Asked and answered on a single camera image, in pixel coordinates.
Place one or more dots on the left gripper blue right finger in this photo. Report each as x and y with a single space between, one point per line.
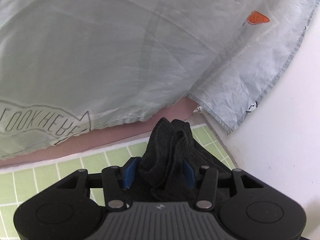
191 173

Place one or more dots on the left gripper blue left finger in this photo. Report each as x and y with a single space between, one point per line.
128 172

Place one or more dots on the black knit sweater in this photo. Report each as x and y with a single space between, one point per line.
159 176

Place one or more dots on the green grid bed sheet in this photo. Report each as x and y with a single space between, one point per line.
20 183

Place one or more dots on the white carrot print cloth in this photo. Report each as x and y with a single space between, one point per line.
72 66

